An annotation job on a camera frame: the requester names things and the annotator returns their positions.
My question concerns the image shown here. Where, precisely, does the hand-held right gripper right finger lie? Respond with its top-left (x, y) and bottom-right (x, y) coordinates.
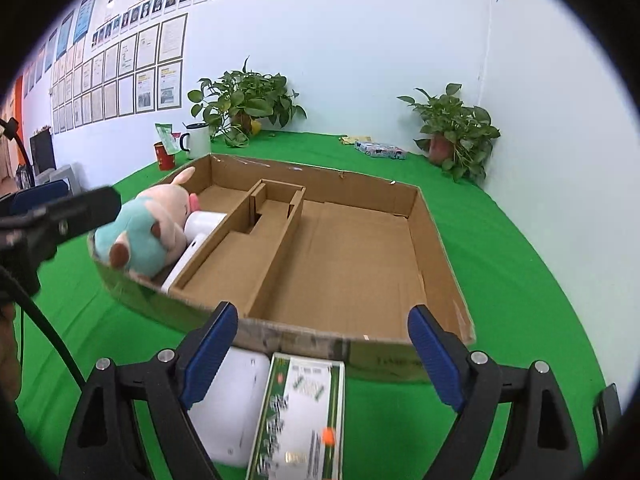
top-left (407, 304), bottom-right (586, 480)

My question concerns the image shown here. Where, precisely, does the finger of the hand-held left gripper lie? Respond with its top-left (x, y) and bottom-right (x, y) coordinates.
top-left (0, 186), bottom-right (122, 256)

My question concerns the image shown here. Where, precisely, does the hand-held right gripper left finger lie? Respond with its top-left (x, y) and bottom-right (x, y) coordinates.
top-left (60, 301), bottom-right (240, 480)

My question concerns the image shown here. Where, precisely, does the white plastic case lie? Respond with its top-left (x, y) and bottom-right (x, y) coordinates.
top-left (187, 347), bottom-right (271, 466)

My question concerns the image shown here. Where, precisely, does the pink and teal plush cow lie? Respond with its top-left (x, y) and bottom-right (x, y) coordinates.
top-left (94, 167), bottom-right (202, 281)

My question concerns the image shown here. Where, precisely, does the brown cardboard divider insert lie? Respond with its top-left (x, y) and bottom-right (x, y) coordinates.
top-left (170, 178), bottom-right (307, 318)

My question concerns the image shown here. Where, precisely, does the green and white medicine box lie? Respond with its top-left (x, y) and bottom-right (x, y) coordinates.
top-left (246, 353), bottom-right (346, 480)

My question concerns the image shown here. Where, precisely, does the large shallow cardboard box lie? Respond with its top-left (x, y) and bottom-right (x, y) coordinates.
top-left (87, 153), bottom-right (476, 383)

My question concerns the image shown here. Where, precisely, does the white hair dryer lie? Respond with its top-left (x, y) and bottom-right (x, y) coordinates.
top-left (162, 211), bottom-right (228, 293)

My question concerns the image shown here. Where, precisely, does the person's left hand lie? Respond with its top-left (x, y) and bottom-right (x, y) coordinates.
top-left (0, 305), bottom-right (22, 403)

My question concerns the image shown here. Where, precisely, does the blue chair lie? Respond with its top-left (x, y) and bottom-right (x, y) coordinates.
top-left (9, 180), bottom-right (68, 213)

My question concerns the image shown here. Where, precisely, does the red cup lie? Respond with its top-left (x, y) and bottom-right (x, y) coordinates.
top-left (153, 141), bottom-right (177, 171)

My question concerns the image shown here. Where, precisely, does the green packet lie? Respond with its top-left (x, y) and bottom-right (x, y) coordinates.
top-left (154, 122), bottom-right (181, 156)

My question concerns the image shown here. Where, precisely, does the green tablecloth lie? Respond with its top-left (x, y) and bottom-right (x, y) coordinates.
top-left (15, 130), bottom-right (621, 480)

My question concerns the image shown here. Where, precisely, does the wide potted pothos plant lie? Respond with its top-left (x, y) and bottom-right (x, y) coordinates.
top-left (187, 57), bottom-right (307, 148)

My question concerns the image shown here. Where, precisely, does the patterned tissue pack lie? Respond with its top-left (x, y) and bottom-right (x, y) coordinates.
top-left (354, 140), bottom-right (407, 160)

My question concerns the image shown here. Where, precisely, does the small potted pothos plant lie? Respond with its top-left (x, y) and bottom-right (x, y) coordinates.
top-left (397, 83), bottom-right (502, 184)

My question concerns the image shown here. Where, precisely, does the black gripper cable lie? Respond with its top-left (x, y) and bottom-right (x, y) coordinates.
top-left (0, 265), bottom-right (87, 388)

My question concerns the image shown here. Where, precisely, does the white mug with black handle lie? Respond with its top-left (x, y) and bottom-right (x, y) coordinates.
top-left (179, 122), bottom-right (212, 160)

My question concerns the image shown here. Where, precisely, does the wall of framed certificates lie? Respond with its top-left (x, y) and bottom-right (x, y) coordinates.
top-left (50, 12), bottom-right (188, 133)

